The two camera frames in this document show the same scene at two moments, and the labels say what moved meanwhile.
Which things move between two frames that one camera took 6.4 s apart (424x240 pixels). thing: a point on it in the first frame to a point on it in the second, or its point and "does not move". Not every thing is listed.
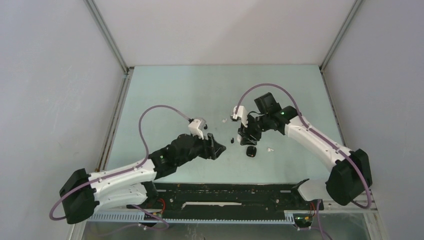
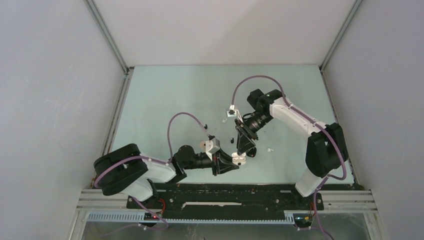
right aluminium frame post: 327,88 does not move
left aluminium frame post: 104,157 does not move
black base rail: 187,200 does not move
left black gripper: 208,151 to 221,163
